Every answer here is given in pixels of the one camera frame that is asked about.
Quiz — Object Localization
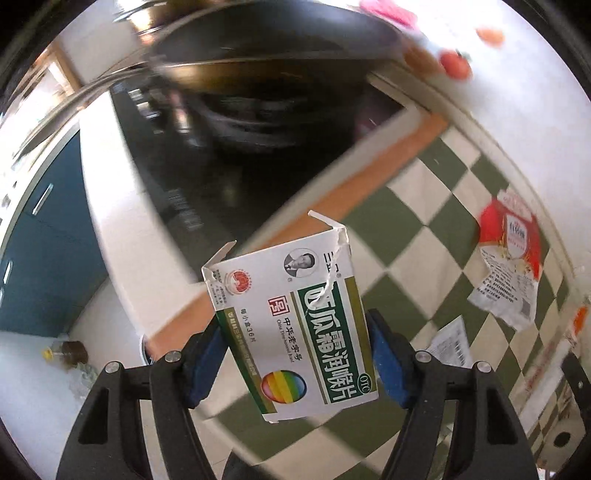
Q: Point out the white paper leaflet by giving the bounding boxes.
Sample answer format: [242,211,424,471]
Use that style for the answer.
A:
[426,316,474,368]

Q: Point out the crumpled plastic bags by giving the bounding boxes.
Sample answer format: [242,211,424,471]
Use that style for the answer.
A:
[68,364,99,403]

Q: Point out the green white checkered tablecloth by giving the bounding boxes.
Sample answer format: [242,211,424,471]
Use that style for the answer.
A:
[139,111,588,472]

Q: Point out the green white medicine box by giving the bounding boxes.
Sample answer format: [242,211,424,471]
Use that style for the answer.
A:
[201,209,380,425]

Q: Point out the pink wall sticker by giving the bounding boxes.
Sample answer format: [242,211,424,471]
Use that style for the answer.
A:
[359,0,419,29]

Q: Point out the black gas stove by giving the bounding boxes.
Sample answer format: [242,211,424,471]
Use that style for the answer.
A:
[110,76,409,252]

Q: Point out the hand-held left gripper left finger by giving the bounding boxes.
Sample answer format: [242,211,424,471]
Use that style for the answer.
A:
[55,318,232,480]

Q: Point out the oil bottle yellow cap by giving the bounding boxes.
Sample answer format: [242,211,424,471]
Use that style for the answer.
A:
[43,340,89,371]

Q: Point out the red white plastic package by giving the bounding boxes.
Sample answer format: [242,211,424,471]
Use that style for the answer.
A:
[467,188,544,332]

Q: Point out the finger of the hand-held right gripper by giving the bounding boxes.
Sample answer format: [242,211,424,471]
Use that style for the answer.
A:
[560,352,591,417]

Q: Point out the blue kitchen cabinet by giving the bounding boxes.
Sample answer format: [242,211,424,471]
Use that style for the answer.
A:
[0,124,112,339]

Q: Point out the red fruit wall sticker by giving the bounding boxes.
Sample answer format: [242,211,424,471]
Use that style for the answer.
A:
[438,50,473,80]

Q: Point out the black wok with handle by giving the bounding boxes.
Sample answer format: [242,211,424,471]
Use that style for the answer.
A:
[11,0,409,155]

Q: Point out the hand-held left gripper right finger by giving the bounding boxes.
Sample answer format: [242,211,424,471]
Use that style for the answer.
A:
[364,308,528,480]

